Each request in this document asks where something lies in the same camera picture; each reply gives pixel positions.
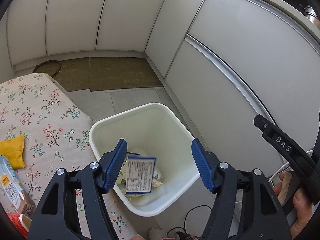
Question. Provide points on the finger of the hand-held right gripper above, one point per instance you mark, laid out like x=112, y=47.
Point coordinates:
x=282, y=142

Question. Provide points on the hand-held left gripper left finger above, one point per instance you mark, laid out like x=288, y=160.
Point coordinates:
x=115, y=165

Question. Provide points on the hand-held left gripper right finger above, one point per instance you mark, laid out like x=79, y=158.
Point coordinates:
x=202, y=165

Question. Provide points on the blue tissue pack white label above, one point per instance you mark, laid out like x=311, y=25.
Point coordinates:
x=140, y=175

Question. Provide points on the small white tissue wad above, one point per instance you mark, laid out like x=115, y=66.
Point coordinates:
x=157, y=178

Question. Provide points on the white plastic trash bin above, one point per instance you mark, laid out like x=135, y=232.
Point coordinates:
x=150, y=125

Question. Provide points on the yellow packet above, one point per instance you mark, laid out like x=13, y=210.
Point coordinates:
x=12, y=152

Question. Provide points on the light blue drink carton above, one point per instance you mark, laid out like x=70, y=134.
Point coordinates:
x=12, y=185

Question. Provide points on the red instant noodle cup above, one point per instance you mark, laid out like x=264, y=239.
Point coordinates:
x=15, y=220

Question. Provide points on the person's right hand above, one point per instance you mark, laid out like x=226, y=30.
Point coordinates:
x=303, y=205

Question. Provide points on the plaid trousers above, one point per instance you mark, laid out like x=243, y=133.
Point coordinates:
x=187, y=237

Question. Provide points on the large woven floor mat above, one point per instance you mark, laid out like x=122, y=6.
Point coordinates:
x=125, y=73

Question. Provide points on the small woven floor mat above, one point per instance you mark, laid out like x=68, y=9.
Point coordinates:
x=72, y=76

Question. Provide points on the dark rimmed round mat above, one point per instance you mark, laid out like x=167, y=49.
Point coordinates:
x=47, y=67

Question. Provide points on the stainless steel pot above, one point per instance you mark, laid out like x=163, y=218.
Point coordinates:
x=308, y=12

